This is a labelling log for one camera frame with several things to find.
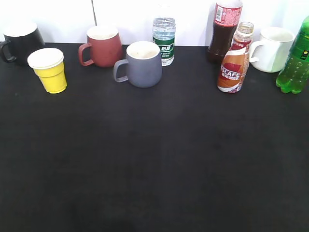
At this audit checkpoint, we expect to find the orange Nescafe coffee bottle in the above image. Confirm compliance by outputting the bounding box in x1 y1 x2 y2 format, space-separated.
217 22 254 93

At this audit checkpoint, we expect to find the grey ceramic mug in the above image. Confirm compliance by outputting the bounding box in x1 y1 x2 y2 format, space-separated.
113 41 163 88

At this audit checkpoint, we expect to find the yellow paper cup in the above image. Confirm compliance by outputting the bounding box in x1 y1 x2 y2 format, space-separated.
27 48 67 94

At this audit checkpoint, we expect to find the black ceramic mug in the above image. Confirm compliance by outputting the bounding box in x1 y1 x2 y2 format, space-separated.
0 22 45 66

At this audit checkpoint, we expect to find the red-brown ceramic mug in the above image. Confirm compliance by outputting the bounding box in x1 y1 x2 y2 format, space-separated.
78 26 123 68

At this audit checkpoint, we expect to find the green Sprite bottle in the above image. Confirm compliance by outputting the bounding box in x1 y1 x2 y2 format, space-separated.
276 17 309 94

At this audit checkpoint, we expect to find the clear water bottle green label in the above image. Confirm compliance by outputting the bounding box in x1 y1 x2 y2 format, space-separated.
153 0 176 67

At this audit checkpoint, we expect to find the dark cola bottle red label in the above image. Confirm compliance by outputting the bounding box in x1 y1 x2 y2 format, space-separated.
207 0 243 63

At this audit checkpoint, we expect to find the white ceramic mug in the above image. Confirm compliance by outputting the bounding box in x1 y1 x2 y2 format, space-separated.
249 27 295 73

